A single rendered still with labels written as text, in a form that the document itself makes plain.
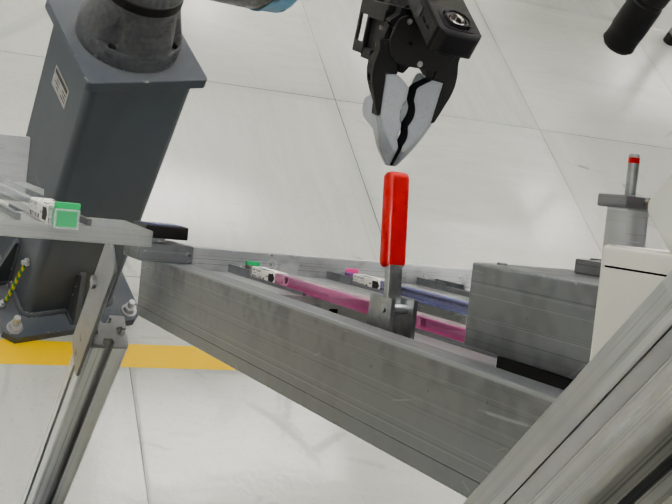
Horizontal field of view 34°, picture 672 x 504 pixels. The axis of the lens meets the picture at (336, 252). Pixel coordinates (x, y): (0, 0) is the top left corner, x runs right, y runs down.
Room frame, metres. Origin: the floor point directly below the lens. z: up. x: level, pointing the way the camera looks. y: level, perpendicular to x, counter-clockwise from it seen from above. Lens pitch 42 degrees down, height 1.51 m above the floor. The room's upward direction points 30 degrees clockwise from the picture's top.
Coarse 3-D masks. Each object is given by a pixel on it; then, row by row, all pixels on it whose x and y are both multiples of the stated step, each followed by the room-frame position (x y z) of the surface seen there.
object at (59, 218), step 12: (0, 180) 0.57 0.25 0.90; (0, 192) 0.53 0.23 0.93; (12, 192) 0.50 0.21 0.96; (24, 192) 0.49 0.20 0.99; (12, 204) 0.50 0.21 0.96; (24, 204) 0.47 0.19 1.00; (48, 216) 0.42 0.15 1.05; (60, 216) 0.41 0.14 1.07; (72, 216) 0.42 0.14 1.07; (60, 228) 0.41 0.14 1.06; (72, 228) 0.41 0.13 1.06
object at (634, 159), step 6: (630, 156) 0.52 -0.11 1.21; (636, 156) 0.52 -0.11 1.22; (630, 162) 0.52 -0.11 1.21; (636, 162) 0.52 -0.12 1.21; (630, 168) 0.51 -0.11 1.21; (636, 168) 0.51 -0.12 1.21; (630, 174) 0.51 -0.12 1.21; (636, 174) 0.51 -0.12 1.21; (630, 180) 0.51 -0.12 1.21; (636, 180) 0.51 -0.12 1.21; (630, 186) 0.51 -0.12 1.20; (636, 186) 0.51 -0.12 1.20; (630, 192) 0.51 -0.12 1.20
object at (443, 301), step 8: (352, 272) 0.84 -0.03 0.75; (408, 288) 0.75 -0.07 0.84; (416, 288) 0.76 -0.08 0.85; (408, 296) 0.75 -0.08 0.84; (416, 296) 0.74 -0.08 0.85; (424, 296) 0.73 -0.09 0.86; (432, 296) 0.73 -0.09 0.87; (440, 296) 0.72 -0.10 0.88; (448, 296) 0.72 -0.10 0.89; (432, 304) 0.72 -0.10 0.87; (440, 304) 0.72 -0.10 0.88; (448, 304) 0.71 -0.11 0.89; (456, 304) 0.70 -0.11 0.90; (464, 304) 0.70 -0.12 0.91; (456, 312) 0.70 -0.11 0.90; (464, 312) 0.69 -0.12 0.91
